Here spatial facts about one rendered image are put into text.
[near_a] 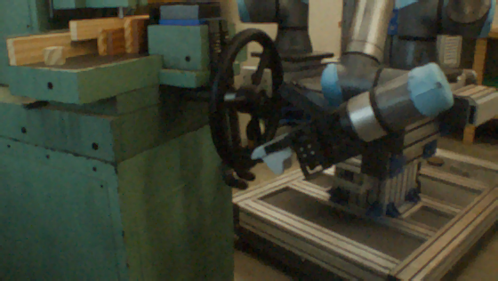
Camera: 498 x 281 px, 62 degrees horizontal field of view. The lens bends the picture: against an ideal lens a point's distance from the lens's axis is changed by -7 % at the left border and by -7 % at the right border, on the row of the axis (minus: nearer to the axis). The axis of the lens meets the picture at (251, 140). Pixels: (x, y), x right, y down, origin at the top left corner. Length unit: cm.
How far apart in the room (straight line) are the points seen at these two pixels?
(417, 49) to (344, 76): 56
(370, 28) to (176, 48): 38
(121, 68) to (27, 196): 45
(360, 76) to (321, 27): 361
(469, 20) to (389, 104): 64
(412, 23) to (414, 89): 68
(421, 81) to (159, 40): 53
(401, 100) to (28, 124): 77
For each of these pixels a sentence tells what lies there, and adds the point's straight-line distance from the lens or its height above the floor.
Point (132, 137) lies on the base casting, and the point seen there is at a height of 75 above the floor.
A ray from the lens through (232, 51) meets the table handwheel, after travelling 81.
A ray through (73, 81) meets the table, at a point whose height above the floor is 88.
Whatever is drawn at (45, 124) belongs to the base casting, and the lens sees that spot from 101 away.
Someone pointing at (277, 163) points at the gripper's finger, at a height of 73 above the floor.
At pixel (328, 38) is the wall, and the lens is 438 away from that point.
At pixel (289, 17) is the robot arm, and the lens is 162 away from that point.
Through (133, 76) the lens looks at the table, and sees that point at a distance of 88.
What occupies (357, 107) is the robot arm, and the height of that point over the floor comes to 85.
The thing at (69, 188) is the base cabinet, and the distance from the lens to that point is 101.
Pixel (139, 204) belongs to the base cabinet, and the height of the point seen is 60.
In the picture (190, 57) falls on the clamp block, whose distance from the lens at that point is 90.
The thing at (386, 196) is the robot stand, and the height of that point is 31.
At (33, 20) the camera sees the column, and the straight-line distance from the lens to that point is 117.
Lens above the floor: 101
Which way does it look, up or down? 18 degrees down
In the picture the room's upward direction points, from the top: straight up
